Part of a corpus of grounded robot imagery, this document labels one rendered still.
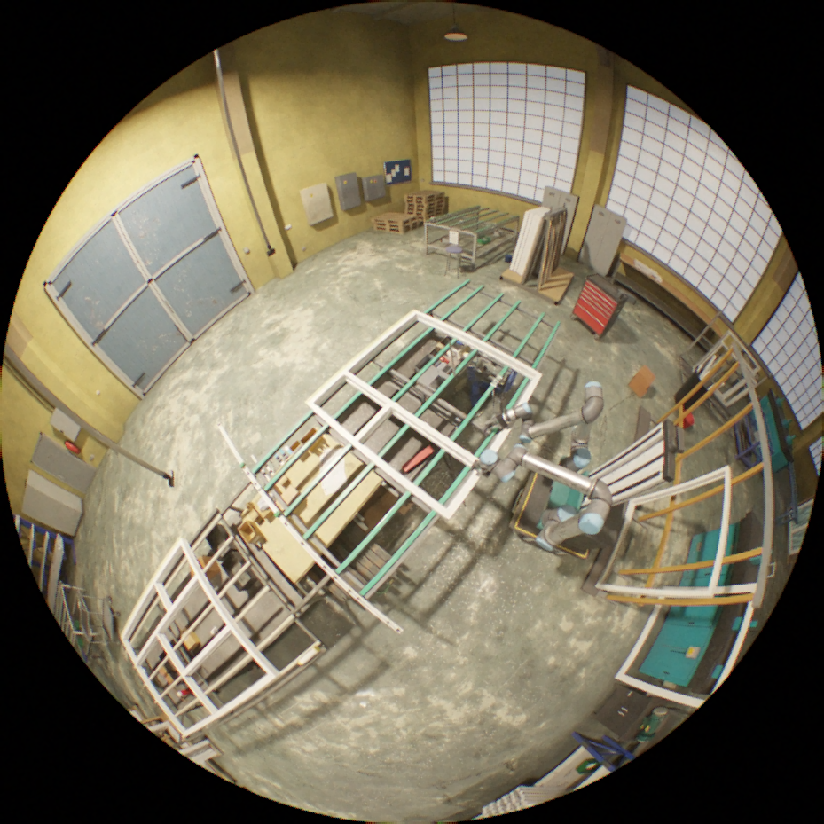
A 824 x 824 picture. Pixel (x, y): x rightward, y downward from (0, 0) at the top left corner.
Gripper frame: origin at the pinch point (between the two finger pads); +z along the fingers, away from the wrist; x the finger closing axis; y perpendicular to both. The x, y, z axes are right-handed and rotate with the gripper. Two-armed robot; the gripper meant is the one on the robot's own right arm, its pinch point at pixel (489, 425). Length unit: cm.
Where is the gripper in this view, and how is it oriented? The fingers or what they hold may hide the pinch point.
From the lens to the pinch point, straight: 191.4
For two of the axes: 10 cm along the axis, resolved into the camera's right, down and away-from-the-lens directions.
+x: 5.8, 7.3, 3.7
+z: -7.9, 4.0, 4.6
